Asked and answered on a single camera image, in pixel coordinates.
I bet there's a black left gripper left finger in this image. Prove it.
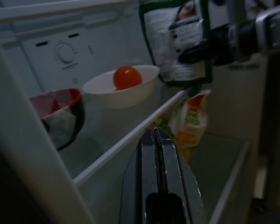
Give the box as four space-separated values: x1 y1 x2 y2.
120 127 163 224

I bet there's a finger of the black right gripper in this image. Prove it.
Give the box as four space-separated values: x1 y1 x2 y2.
179 38 213 63

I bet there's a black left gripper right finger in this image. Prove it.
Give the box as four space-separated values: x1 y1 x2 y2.
156 127 206 224

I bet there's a green food pouch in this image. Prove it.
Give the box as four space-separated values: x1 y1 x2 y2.
139 0 213 89

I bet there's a glass fridge shelf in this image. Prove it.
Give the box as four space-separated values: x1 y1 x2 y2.
29 65 187 187
189 135 252 224

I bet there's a grey fridge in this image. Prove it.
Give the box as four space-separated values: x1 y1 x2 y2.
0 0 280 224

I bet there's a red tomato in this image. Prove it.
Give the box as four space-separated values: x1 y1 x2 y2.
113 66 142 91

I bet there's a wide white bowl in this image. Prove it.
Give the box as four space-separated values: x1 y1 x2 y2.
81 64 160 110

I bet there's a red black covered bowl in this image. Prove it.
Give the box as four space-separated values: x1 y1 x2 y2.
29 88 86 152

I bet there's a white thermostat dial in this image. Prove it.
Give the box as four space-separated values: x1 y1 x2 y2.
53 41 76 64

